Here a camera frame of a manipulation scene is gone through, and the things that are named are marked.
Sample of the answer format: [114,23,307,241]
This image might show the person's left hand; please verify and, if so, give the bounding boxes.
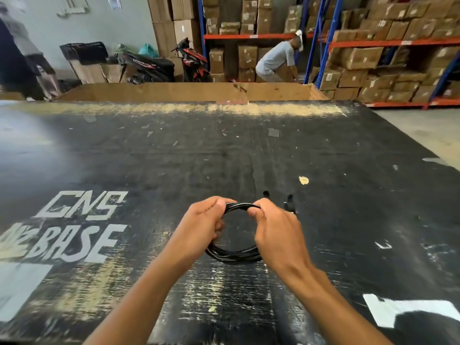
[168,196,236,265]

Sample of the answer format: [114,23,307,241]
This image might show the person's right hand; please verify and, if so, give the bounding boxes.
[247,198,312,276]

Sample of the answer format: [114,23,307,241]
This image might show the black cable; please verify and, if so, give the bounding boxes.
[205,190,297,265]

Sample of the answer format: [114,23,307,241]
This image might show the person's right forearm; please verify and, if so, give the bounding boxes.
[287,263,394,345]

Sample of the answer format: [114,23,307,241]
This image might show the person's left forearm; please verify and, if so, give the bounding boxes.
[82,248,188,345]

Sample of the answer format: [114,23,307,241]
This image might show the large brown wooden board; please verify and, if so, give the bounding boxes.
[53,82,330,103]

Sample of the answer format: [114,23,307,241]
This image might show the red and black motorcycle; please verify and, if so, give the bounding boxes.
[171,37,213,83]

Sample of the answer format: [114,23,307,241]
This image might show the pile of shelved cardboard boxes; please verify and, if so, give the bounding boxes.
[202,0,318,83]

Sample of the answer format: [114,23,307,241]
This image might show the green plastic bag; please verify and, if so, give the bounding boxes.
[138,43,159,59]

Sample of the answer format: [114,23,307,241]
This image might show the blue and orange shelf rack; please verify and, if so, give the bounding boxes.
[315,0,460,110]
[196,0,326,84]

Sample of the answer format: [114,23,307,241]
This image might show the stack of tall cardboard boxes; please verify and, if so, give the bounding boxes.
[147,0,202,81]

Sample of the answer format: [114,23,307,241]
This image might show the cardboard box with black liner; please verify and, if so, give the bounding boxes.
[59,41,109,84]

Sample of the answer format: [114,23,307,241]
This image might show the rows of racked cardboard boxes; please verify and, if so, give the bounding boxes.
[319,0,460,103]

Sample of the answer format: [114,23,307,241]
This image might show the grey and black wrapped machine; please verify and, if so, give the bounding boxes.
[0,1,62,102]

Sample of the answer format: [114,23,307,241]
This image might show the white wall fixture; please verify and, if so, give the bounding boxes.
[56,0,90,17]

